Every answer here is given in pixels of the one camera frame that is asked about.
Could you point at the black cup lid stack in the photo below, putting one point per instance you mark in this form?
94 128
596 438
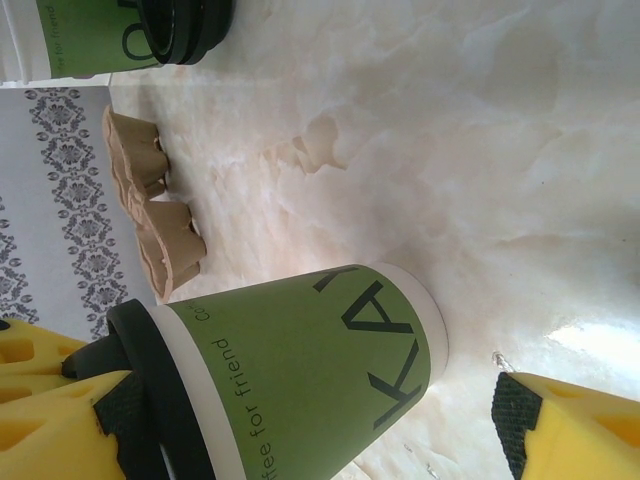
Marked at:
190 30

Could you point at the black coffee cup lid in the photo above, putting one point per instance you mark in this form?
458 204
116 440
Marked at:
142 340

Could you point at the brown pulp cup carrier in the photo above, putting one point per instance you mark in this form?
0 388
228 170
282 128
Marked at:
160 230

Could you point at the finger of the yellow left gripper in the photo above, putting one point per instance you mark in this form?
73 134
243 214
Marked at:
70 350

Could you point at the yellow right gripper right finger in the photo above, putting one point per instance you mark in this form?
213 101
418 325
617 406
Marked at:
590 440

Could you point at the green paper cup stack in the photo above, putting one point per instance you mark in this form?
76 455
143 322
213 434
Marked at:
80 40

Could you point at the green paper coffee cup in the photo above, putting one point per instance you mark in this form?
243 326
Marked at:
310 360

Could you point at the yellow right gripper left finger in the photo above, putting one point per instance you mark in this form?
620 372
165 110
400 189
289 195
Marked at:
45 440

